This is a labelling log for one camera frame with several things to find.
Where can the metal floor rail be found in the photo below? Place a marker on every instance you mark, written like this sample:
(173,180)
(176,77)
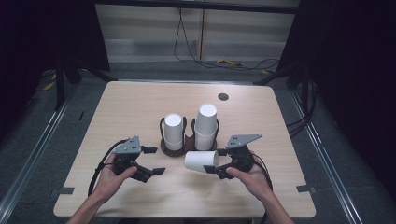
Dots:
(34,149)
(323,152)

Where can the black overhead bar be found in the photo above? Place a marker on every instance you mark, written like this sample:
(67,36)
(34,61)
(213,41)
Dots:
(199,5)

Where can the round dark table grommet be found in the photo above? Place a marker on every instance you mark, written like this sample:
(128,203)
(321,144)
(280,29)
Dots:
(223,96)

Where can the yellow floor tape scrap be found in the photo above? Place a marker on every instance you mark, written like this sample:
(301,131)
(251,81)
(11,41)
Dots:
(230,62)
(49,86)

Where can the person's right hand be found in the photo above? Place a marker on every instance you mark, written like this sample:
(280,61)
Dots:
(253,180)

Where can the black curtain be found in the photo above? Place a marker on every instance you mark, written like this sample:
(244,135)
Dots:
(348,62)
(46,34)

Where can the white paper cup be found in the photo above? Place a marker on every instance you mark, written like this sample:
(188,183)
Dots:
(204,141)
(174,145)
(173,127)
(206,119)
(199,161)

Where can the dark brown double cup holder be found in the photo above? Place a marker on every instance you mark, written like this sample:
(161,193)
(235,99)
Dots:
(188,143)

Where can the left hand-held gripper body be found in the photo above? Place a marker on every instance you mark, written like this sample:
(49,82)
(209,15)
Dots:
(129,147)

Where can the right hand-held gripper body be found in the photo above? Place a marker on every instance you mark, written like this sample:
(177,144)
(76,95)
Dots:
(241,155)

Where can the grey tape strip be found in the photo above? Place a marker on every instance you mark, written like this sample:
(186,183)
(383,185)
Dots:
(66,190)
(305,188)

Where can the black metal stand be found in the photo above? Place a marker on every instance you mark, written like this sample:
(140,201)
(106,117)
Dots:
(59,87)

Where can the person's left hand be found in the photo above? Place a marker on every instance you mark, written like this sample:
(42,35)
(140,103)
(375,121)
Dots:
(107,183)

